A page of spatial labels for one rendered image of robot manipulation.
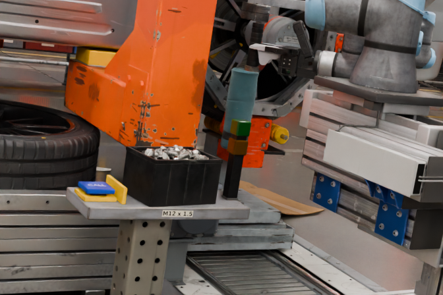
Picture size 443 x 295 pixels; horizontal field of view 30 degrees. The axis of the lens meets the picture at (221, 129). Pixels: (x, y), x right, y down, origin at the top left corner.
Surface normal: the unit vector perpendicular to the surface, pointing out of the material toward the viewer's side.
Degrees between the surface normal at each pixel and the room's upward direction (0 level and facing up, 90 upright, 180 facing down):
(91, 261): 90
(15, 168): 90
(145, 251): 90
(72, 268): 90
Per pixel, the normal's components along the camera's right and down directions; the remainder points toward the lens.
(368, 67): -0.62, -0.28
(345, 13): -0.29, 0.34
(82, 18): 0.46, 0.22
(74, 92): -0.87, -0.05
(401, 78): 0.29, -0.10
